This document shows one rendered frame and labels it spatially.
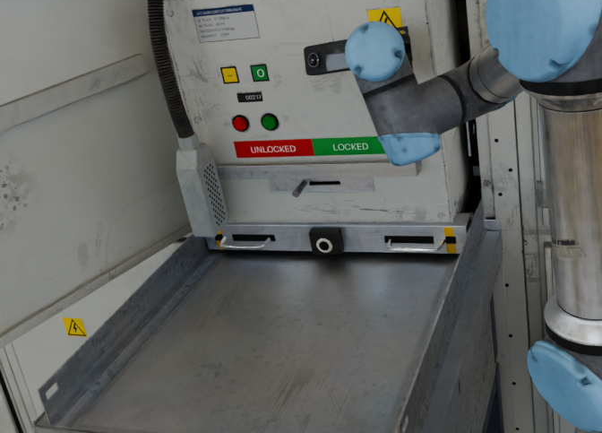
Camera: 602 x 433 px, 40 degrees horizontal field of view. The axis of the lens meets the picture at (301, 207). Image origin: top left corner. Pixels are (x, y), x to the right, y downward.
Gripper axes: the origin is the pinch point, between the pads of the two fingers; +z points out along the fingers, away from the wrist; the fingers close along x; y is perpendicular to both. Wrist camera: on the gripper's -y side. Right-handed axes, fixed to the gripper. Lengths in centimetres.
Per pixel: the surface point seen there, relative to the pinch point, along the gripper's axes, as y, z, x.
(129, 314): -47, -6, -38
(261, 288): -25.3, 7.1, -39.3
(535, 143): 28.2, 13.0, -19.5
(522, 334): 24, 25, -59
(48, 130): -60, 4, -5
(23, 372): -105, 63, -69
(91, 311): -77, 50, -51
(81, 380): -51, -20, -45
